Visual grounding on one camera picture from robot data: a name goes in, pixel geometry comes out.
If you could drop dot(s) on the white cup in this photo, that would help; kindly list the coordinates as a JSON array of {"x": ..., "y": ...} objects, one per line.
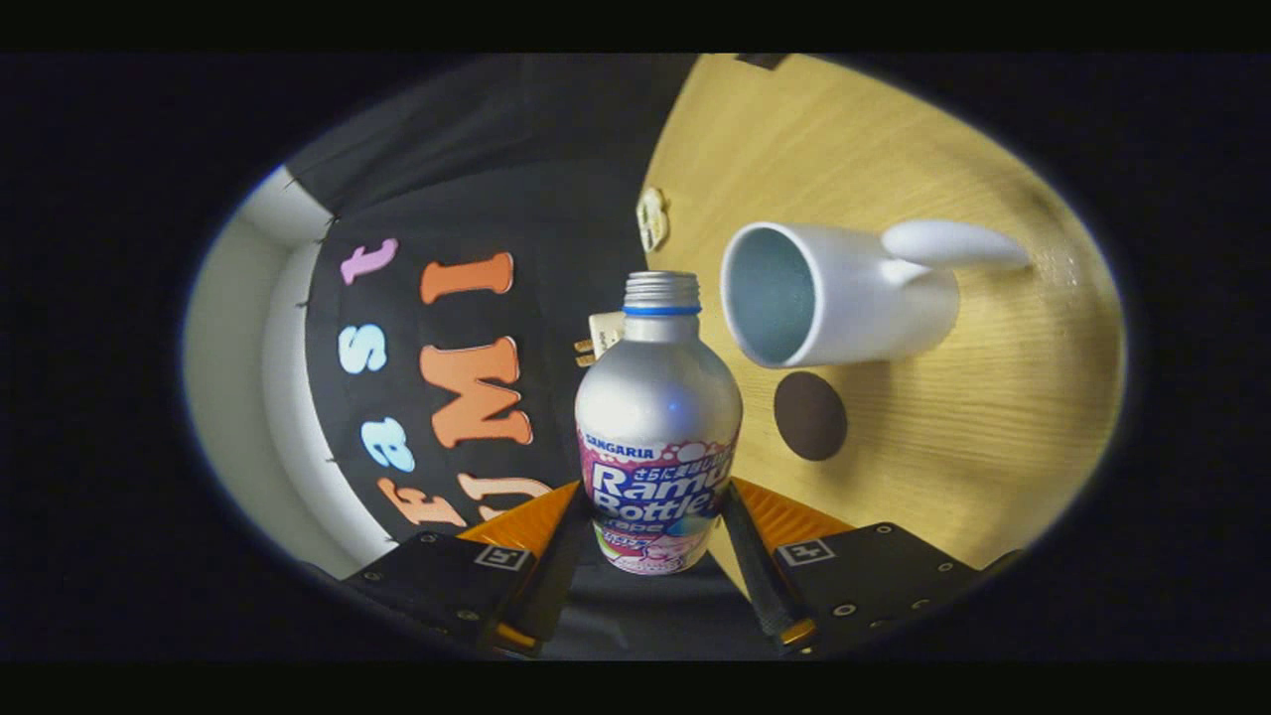
[{"x": 864, "y": 308}]

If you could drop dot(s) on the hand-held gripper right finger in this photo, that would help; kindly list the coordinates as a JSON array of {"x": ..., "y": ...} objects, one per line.
[{"x": 760, "y": 586}]

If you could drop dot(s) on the dark brown round coaster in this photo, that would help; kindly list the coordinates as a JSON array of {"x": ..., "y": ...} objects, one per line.
[{"x": 810, "y": 417}]

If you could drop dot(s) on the white toaster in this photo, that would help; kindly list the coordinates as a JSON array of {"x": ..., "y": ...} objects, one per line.
[{"x": 606, "y": 330}]

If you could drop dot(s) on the silver juice bottle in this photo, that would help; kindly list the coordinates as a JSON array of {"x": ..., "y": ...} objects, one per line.
[{"x": 657, "y": 397}]

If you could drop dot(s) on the wooden table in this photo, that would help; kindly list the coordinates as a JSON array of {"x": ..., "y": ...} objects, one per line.
[{"x": 943, "y": 447}]

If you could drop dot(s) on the white compartment tray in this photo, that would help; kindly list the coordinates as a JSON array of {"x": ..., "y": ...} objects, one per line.
[{"x": 652, "y": 218}]

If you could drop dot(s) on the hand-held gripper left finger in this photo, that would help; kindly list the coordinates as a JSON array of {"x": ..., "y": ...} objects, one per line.
[{"x": 558, "y": 571}]

